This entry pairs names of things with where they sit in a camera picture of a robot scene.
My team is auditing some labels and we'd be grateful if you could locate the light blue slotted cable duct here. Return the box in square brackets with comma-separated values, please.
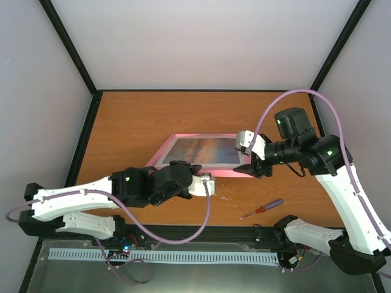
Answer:
[47, 248, 279, 266]

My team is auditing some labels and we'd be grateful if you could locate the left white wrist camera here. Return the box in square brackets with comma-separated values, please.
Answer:
[188, 173, 216, 197]

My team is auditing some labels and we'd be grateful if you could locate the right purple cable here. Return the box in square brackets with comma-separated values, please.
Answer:
[249, 89, 391, 280]

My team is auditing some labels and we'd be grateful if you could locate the blue red handled screwdriver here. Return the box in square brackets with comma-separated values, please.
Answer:
[239, 198, 283, 220]

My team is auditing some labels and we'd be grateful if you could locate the sunset photo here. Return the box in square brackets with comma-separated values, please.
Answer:
[161, 137, 241, 165]

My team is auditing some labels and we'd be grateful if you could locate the black mounting rail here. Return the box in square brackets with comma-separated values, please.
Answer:
[42, 224, 294, 248]

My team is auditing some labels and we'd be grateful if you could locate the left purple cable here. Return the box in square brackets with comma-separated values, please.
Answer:
[5, 176, 212, 286]

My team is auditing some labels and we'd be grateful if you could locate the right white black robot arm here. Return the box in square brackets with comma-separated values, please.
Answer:
[234, 107, 390, 275]

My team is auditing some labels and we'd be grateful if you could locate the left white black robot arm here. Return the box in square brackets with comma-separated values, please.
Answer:
[16, 161, 212, 246]

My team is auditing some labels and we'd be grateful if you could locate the purple cable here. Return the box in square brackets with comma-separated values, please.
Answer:
[249, 89, 391, 280]
[5, 176, 212, 286]

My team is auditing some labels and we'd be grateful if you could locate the black enclosure frame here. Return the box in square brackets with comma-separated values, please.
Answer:
[18, 0, 386, 293]

